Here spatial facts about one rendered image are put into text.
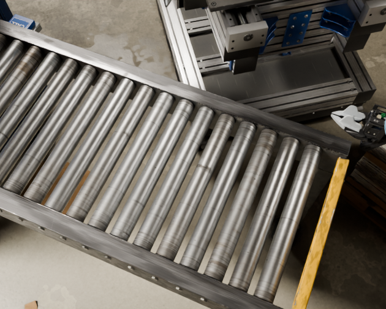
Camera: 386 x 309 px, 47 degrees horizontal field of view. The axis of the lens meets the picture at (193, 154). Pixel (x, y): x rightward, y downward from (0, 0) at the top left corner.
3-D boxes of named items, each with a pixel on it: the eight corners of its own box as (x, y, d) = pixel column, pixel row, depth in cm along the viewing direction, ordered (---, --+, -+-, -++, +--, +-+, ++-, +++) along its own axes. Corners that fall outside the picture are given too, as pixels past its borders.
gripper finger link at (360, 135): (348, 118, 129) (377, 127, 128) (346, 121, 131) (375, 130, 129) (344, 130, 127) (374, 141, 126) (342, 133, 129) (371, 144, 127)
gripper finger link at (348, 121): (336, 105, 126) (367, 116, 125) (329, 116, 131) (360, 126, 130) (333, 113, 125) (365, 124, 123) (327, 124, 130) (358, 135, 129)
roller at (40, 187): (120, 81, 139) (117, 71, 134) (39, 211, 119) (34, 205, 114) (106, 76, 140) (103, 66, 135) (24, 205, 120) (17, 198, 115)
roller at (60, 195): (138, 87, 137) (136, 78, 133) (60, 221, 118) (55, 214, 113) (124, 83, 138) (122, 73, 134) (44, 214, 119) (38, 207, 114)
